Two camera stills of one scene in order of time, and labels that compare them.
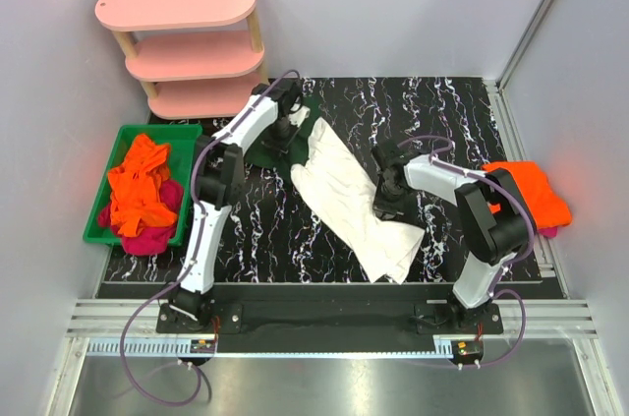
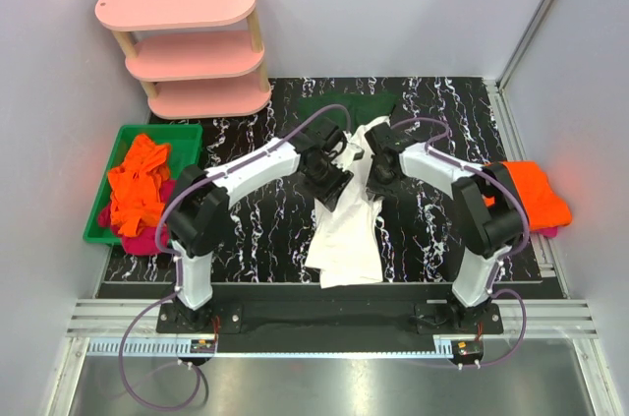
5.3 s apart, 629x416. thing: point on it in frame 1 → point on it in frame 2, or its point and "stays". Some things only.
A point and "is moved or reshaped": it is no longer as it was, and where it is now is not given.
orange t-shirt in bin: (135, 188) stays
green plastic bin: (182, 142) stays
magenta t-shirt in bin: (148, 240) stays
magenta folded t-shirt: (549, 232) stays
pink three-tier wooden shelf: (197, 55) stays
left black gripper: (279, 142) → (334, 185)
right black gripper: (388, 207) → (375, 186)
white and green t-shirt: (340, 185) is moved or reshaped
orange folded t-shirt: (548, 209) stays
